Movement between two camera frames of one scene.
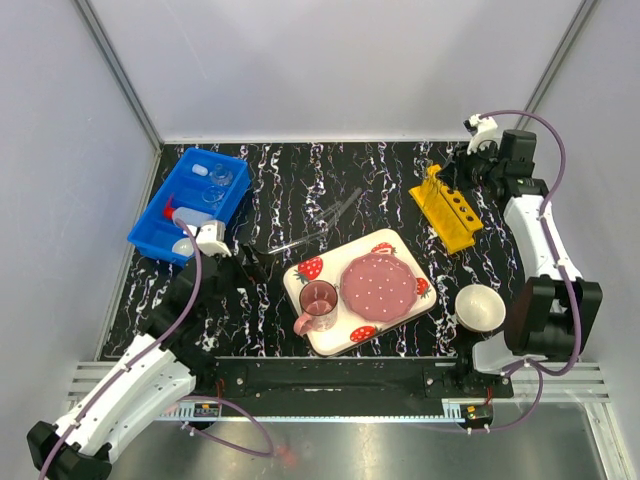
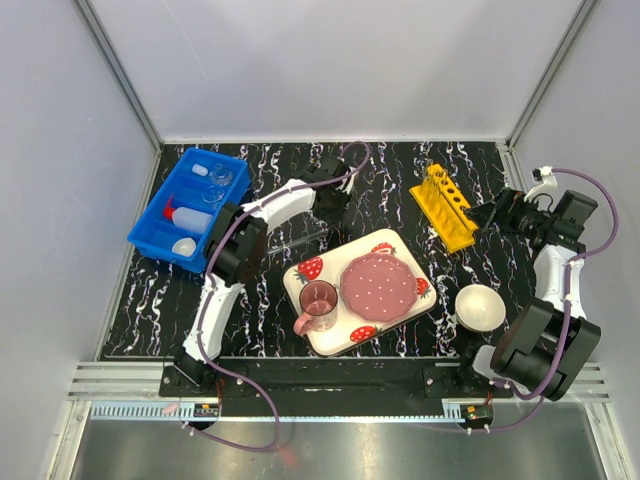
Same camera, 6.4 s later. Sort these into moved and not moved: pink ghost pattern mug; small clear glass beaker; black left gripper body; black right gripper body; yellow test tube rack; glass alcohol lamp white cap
Moved: black left gripper body; black right gripper body
Not moved: glass alcohol lamp white cap; yellow test tube rack; pink ghost pattern mug; small clear glass beaker
